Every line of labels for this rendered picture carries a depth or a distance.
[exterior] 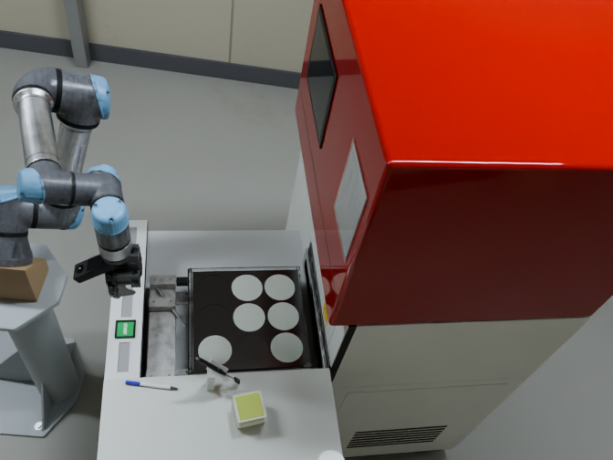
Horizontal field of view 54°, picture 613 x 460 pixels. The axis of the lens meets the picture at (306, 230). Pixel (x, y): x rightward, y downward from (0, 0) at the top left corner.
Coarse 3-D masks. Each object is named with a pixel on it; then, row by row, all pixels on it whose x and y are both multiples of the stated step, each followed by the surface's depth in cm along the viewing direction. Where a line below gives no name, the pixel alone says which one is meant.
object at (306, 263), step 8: (304, 256) 205; (304, 264) 205; (304, 272) 205; (312, 272) 196; (312, 280) 194; (312, 288) 192; (312, 296) 192; (312, 304) 196; (312, 312) 195; (312, 320) 193; (312, 328) 192; (320, 328) 184; (312, 336) 192; (320, 336) 182; (320, 344) 180; (320, 352) 180; (320, 360) 185; (320, 368) 183
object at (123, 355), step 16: (144, 224) 195; (144, 240) 191; (144, 256) 188; (144, 272) 184; (112, 304) 176; (128, 304) 177; (112, 320) 173; (112, 336) 170; (112, 352) 167; (128, 352) 168; (112, 368) 165; (128, 368) 166
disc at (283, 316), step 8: (280, 304) 192; (288, 304) 192; (272, 312) 189; (280, 312) 190; (288, 312) 190; (296, 312) 191; (272, 320) 188; (280, 320) 188; (288, 320) 188; (296, 320) 189; (280, 328) 186; (288, 328) 187
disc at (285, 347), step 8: (280, 336) 185; (288, 336) 185; (272, 344) 183; (280, 344) 183; (288, 344) 183; (296, 344) 184; (272, 352) 181; (280, 352) 181; (288, 352) 182; (296, 352) 182; (280, 360) 180; (288, 360) 180
